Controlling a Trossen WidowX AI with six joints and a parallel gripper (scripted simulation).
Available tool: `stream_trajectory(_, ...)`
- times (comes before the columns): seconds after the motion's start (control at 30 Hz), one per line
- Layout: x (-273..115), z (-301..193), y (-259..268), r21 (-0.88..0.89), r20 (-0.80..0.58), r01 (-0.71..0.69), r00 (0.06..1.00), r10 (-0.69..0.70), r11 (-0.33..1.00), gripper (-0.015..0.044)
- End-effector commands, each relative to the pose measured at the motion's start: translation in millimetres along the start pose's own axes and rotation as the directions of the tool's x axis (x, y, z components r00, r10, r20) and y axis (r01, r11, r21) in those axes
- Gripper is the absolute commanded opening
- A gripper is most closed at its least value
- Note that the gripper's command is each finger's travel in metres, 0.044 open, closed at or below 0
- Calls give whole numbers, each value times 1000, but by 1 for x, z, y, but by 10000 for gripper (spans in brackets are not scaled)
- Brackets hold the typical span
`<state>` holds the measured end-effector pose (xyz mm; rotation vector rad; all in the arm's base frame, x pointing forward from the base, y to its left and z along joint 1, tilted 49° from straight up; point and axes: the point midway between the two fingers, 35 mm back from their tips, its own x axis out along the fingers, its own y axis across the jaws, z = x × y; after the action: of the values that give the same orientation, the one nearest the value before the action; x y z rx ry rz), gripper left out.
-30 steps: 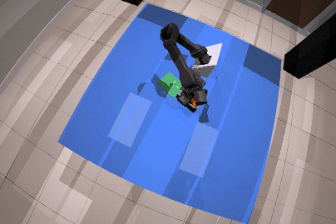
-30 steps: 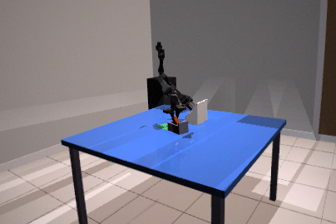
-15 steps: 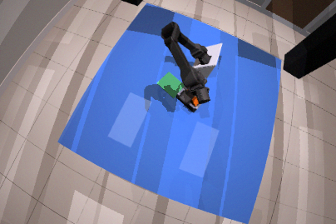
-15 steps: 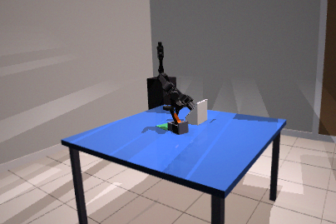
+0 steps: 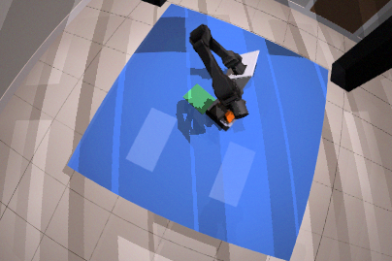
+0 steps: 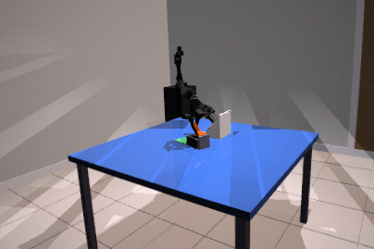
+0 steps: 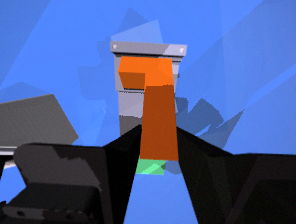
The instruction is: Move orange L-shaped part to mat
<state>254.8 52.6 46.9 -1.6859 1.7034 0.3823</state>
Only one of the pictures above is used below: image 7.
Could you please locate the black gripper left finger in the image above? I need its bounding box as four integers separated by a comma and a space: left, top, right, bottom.
13, 124, 142, 224

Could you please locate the orange l-shaped part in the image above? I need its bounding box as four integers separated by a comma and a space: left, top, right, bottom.
118, 56, 179, 161

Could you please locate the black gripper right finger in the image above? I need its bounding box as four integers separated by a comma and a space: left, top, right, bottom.
176, 126, 296, 224

